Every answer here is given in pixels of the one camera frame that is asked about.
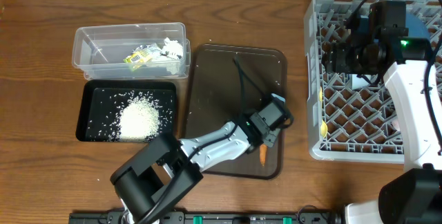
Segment orange carrot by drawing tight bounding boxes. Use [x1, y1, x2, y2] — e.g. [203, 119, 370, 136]
[259, 144, 267, 167]

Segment yellow plastic spoon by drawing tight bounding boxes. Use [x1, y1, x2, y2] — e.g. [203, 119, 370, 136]
[318, 87, 328, 138]

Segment dark brown serving tray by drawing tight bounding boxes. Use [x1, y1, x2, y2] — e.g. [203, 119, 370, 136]
[179, 43, 288, 180]

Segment small bowl of rice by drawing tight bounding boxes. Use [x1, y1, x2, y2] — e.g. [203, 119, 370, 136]
[350, 74, 372, 91]

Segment yellow green snack wrapper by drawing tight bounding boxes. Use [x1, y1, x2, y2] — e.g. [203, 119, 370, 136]
[123, 44, 162, 71]

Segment blue plate bowl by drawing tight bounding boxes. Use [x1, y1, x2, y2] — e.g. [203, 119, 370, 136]
[405, 12, 430, 40]

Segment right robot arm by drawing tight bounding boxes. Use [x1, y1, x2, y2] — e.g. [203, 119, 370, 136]
[322, 0, 441, 223]

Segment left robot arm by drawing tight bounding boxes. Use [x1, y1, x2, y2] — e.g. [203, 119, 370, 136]
[110, 68, 294, 223]

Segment grey dishwasher rack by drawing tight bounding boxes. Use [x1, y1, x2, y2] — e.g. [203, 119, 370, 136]
[304, 0, 441, 165]

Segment black waste tray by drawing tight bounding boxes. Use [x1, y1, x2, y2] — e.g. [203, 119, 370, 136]
[76, 80, 177, 142]

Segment clear plastic waste bin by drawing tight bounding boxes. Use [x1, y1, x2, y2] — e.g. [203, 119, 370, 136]
[72, 22, 191, 80]

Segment pile of white rice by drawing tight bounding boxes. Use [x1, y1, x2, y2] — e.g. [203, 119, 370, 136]
[118, 97, 161, 142]

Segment crumpled white tissue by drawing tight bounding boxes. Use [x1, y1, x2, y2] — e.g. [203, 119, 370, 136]
[162, 37, 184, 60]

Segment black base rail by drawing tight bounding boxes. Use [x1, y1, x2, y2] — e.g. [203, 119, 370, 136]
[68, 210, 345, 224]

